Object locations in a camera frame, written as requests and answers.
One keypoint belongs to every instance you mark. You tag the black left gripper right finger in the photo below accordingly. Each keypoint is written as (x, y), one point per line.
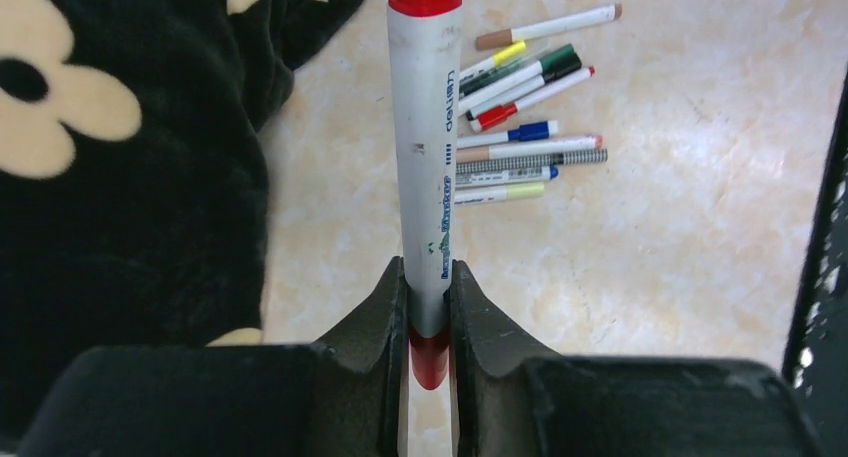
(512, 395)

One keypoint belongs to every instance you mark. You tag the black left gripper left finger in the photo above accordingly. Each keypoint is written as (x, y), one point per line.
(345, 394)

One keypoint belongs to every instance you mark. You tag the green transparent pen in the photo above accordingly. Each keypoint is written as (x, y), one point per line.
(490, 76)

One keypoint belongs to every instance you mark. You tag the white pen with yellow cap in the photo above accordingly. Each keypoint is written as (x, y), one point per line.
(492, 62)

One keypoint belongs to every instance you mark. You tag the white marker with red cap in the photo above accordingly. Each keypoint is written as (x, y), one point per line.
(424, 53)

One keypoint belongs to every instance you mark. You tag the white pen with brown cap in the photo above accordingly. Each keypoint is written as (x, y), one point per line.
(551, 27)

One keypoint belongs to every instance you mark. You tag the white pen with light-green cap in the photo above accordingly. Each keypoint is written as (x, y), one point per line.
(499, 193)

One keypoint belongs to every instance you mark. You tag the white pen with blue end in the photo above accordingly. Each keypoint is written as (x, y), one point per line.
(507, 177)

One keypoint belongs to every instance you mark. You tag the white pen with beige cap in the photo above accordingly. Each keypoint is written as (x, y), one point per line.
(529, 148)

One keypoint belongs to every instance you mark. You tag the white pen with blue cap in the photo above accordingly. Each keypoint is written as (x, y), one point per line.
(526, 132)

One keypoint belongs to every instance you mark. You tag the white pen with red cap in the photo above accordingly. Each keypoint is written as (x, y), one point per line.
(501, 113)

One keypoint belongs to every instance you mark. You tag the white pen with green cap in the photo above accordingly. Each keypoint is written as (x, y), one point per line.
(527, 70)

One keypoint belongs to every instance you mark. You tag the black pillow with cream flowers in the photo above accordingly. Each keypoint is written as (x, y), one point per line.
(134, 189)

